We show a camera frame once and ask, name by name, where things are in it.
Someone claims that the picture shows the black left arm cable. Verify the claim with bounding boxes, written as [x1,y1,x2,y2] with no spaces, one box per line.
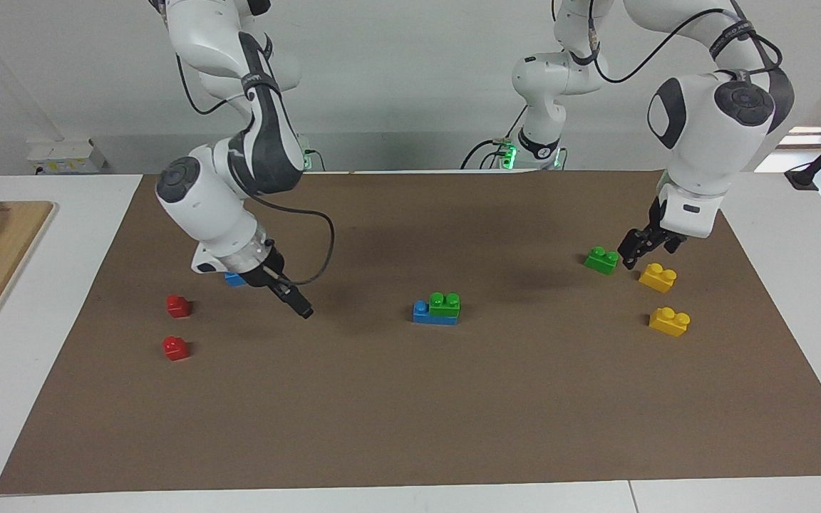
[587,0,783,83]

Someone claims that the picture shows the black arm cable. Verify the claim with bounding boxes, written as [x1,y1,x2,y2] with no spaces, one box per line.
[175,32,336,286]
[587,0,783,83]

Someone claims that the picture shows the brown table mat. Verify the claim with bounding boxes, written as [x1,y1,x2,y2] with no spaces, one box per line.
[0,170,821,497]

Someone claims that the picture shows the black base cable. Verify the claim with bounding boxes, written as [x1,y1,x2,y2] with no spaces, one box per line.
[460,105,529,171]

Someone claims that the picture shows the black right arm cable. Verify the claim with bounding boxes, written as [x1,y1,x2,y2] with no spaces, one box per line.
[175,32,336,286]

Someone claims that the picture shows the white wall box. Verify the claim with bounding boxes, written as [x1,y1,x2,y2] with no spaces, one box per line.
[25,138,108,176]

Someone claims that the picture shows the yellow two-stud brick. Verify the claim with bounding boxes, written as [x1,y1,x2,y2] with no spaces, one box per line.
[649,306,691,338]
[638,262,678,294]

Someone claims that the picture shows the green two-stud brick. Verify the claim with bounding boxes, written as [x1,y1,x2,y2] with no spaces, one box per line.
[583,246,620,276]
[428,291,462,319]

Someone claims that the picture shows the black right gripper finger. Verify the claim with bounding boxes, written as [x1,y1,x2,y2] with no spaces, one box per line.
[278,274,314,314]
[271,279,314,320]

